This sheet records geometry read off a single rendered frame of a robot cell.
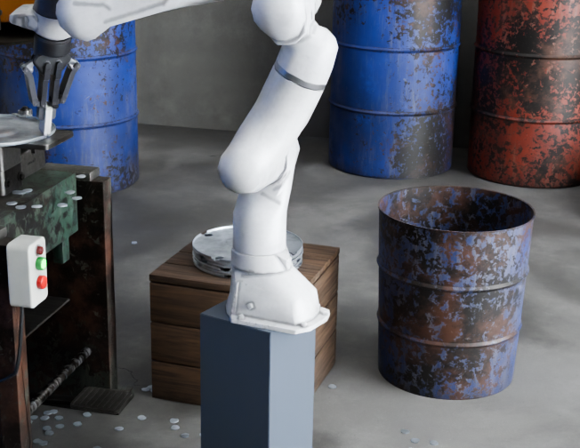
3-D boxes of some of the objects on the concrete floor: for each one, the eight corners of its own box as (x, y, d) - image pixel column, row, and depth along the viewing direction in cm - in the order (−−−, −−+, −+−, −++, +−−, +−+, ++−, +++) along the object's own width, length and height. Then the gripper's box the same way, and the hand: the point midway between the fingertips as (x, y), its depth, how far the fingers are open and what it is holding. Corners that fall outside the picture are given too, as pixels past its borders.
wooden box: (335, 362, 318) (340, 246, 307) (294, 422, 283) (297, 295, 273) (205, 341, 330) (205, 230, 319) (151, 397, 295) (148, 274, 284)
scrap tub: (524, 348, 330) (538, 192, 315) (517, 412, 291) (532, 238, 276) (383, 332, 339) (390, 180, 324) (358, 392, 300) (365, 223, 285)
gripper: (29, 44, 224) (21, 144, 238) (90, 39, 231) (79, 138, 244) (16, 27, 229) (9, 126, 242) (76, 23, 236) (66, 120, 249)
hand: (45, 118), depth 241 cm, fingers closed
